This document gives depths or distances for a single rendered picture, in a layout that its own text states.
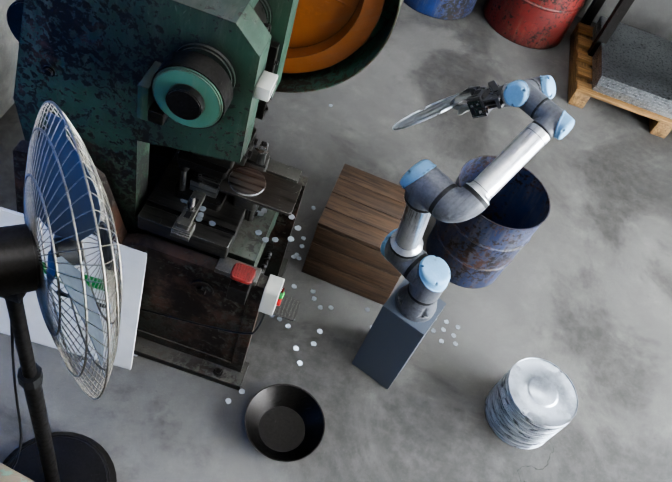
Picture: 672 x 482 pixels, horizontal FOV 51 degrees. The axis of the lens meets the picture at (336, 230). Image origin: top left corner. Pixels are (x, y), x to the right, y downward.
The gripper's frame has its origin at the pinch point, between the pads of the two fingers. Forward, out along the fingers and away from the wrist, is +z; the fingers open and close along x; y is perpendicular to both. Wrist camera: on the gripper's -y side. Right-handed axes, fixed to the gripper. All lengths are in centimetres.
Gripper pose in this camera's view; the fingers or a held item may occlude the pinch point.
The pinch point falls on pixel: (454, 103)
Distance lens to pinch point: 245.6
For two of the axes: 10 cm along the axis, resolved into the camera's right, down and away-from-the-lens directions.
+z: -7.6, 0.6, 6.5
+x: 4.2, 8.1, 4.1
